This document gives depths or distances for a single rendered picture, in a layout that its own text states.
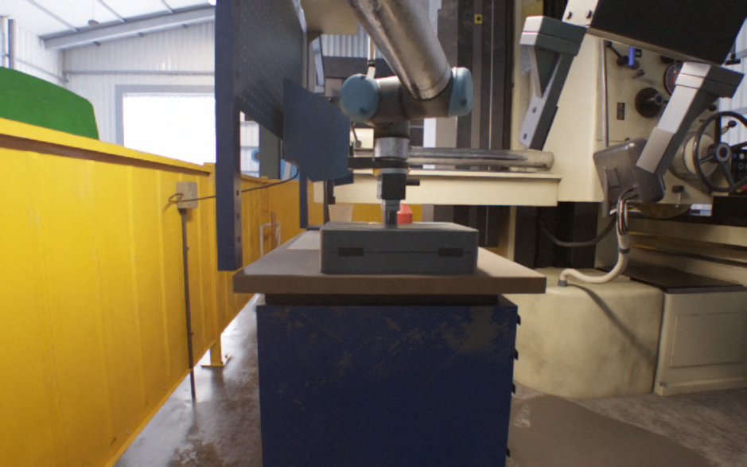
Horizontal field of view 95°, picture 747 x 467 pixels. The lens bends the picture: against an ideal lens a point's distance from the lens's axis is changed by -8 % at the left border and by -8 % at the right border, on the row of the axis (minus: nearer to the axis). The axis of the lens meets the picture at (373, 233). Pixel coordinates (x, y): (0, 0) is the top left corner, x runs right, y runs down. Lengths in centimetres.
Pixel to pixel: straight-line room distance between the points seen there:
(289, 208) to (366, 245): 355
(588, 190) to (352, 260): 165
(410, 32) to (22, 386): 119
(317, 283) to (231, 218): 17
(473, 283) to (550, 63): 36
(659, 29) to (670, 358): 239
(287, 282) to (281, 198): 356
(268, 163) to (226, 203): 546
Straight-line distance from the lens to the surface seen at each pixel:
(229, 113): 64
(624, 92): 224
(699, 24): 40
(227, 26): 68
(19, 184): 123
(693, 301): 266
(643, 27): 37
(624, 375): 251
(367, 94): 65
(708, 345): 283
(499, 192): 215
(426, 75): 56
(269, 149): 610
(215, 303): 253
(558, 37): 35
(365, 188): 196
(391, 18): 47
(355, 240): 59
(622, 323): 238
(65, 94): 370
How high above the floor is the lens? 107
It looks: 6 degrees down
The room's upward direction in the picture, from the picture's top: 1 degrees clockwise
